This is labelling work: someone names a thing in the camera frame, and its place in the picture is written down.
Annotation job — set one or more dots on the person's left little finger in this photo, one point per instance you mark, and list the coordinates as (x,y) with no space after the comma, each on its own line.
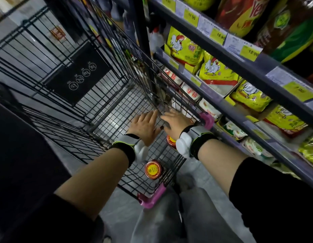
(134,122)

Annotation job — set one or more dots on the pink cart corner bumper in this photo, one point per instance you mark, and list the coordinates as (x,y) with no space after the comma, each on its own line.
(152,197)
(207,120)

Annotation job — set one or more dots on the brown bottle with green label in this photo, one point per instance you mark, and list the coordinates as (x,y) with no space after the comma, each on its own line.
(290,27)

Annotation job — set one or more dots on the white packet with red print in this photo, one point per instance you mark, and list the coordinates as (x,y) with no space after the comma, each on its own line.
(171,75)
(191,92)
(209,108)

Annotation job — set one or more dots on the person's left thumb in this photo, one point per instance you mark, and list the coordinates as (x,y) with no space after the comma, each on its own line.
(158,132)

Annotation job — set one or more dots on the white green packet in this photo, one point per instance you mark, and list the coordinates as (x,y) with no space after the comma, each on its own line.
(233,129)
(256,148)

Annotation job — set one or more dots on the grey white wrist tracker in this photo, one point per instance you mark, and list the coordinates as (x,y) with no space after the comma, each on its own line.
(132,148)
(193,140)

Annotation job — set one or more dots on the person's left middle finger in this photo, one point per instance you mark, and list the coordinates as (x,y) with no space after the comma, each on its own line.
(147,118)

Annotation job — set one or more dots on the person's right thumb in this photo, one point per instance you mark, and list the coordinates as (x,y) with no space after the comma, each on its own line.
(166,120)

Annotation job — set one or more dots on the yellow container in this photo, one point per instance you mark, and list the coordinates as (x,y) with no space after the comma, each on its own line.
(199,2)

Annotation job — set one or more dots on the person's left hand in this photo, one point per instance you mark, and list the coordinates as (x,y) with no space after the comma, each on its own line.
(143,130)

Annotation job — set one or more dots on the red yellow package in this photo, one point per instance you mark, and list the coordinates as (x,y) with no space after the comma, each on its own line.
(241,13)

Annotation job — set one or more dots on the grey trousers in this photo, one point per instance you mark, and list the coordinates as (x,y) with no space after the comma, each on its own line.
(187,215)

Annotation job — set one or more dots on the red floor sticker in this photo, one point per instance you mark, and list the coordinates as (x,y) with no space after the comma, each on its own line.
(57,33)

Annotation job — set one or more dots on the black cart sign panel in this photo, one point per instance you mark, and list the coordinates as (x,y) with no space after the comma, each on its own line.
(79,73)

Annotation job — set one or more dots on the yellow chicken print packet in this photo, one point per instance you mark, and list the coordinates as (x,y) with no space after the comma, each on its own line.
(217,70)
(183,48)
(250,94)
(285,120)

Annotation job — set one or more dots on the grey white right wrist tracker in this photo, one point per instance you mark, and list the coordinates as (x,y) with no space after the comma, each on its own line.
(193,140)

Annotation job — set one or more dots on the black left sleeve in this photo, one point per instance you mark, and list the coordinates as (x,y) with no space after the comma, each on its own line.
(50,222)

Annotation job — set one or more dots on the grey white left wrist tracker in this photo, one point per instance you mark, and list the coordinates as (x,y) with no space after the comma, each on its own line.
(132,148)

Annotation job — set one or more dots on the person's right forearm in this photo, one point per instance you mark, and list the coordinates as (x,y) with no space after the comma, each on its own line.
(219,163)

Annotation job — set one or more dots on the person's left forearm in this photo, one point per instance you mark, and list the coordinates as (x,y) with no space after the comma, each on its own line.
(95,179)

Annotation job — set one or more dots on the black sleeve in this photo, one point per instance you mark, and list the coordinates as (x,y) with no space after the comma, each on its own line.
(278,199)
(50,222)

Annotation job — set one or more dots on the white bottle with red cap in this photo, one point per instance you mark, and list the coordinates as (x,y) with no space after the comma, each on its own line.
(156,40)

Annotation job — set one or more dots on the jar with red orange lid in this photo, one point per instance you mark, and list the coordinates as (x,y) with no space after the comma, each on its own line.
(153,170)
(171,141)

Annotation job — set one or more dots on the person's right hand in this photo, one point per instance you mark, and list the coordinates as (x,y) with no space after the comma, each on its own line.
(178,125)

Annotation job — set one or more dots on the green yellow packet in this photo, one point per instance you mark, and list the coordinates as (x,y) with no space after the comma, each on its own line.
(310,150)

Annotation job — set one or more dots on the grey metal store shelf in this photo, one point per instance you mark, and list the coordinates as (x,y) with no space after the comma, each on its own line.
(250,73)

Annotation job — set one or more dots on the black right sleeve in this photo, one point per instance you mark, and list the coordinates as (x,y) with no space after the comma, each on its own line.
(278,199)

